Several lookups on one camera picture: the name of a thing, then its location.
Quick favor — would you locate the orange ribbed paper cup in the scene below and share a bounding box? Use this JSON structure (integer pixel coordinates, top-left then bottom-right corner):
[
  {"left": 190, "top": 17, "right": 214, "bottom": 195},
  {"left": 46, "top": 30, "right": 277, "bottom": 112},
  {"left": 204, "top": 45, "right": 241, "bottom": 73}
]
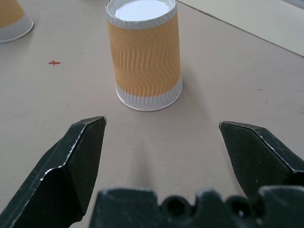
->
[
  {"left": 104, "top": 0, "right": 183, "bottom": 112},
  {"left": 0, "top": 0, "right": 34, "bottom": 44}
]

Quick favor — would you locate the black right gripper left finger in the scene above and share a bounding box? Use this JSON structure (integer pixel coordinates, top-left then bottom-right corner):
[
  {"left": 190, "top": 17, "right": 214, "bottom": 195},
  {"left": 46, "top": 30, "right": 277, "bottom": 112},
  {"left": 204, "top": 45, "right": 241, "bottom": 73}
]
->
[{"left": 0, "top": 115, "right": 107, "bottom": 228}]

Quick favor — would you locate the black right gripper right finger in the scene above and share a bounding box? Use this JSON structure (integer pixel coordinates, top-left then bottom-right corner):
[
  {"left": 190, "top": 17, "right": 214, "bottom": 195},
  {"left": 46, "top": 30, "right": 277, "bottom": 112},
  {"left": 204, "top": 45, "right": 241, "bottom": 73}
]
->
[{"left": 218, "top": 121, "right": 304, "bottom": 202}]

